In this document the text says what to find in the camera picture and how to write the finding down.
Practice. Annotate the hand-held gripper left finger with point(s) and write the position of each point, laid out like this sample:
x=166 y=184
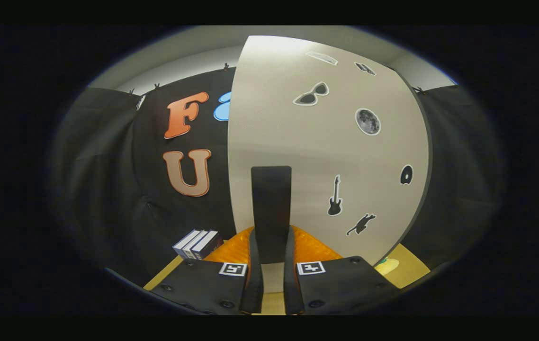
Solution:
x=253 y=284

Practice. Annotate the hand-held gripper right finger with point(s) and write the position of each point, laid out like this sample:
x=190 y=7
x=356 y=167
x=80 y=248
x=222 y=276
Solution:
x=293 y=284

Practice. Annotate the black backdrop cloth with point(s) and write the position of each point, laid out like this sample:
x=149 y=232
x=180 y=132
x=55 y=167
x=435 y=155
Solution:
x=108 y=189

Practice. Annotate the yellow plush toy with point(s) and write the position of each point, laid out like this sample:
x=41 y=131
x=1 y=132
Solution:
x=388 y=266

